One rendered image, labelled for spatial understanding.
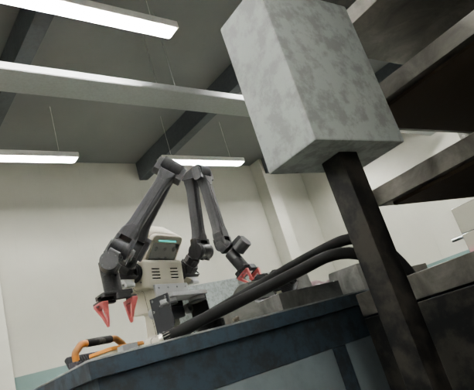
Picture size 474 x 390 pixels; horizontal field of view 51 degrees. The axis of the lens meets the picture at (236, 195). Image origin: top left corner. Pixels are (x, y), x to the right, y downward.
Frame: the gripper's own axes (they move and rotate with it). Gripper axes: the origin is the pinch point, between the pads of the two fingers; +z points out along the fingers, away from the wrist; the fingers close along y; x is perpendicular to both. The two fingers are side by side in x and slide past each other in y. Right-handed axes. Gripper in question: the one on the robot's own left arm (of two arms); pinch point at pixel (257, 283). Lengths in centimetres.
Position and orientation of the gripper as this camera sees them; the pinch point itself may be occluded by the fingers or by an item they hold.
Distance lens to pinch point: 221.7
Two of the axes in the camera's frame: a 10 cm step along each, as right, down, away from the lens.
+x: -5.8, 7.7, 2.6
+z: 6.2, 6.3, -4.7
